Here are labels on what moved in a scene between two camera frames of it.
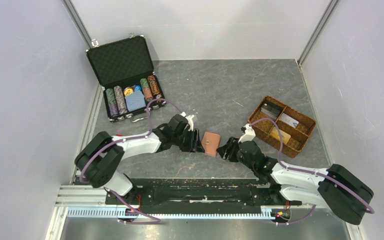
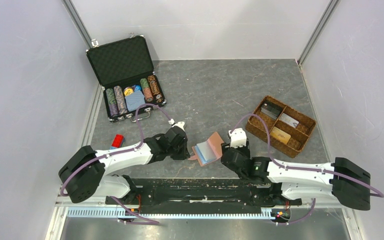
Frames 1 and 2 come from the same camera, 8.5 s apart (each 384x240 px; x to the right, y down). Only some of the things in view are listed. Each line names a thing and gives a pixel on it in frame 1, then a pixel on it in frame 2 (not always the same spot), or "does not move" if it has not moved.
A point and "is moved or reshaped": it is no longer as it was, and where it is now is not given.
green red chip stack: x=146 y=90 does not move
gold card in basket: x=285 y=136 does not move
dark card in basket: x=271 y=109 does not move
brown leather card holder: x=210 y=142 is moved or reshaped
